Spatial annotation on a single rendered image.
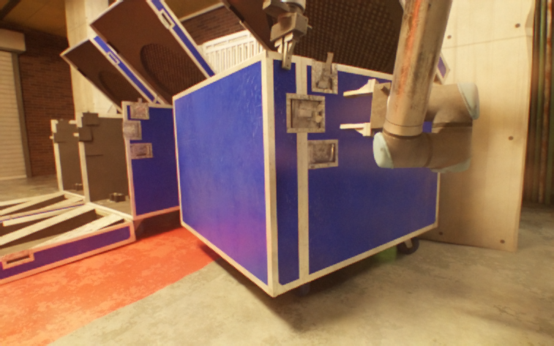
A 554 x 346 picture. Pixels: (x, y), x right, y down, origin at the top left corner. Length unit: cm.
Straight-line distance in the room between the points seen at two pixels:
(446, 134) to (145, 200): 186
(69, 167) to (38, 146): 430
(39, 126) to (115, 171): 532
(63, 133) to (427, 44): 365
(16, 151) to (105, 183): 510
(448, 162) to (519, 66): 134
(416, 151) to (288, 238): 49
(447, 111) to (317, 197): 50
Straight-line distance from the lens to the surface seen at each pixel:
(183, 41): 244
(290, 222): 96
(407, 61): 66
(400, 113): 69
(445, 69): 184
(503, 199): 207
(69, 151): 387
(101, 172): 293
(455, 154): 79
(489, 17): 212
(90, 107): 504
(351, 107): 114
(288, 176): 92
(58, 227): 262
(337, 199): 110
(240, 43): 399
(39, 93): 827
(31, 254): 199
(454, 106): 79
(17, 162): 795
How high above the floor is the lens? 69
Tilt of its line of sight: 7 degrees down
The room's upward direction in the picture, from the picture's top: 1 degrees counter-clockwise
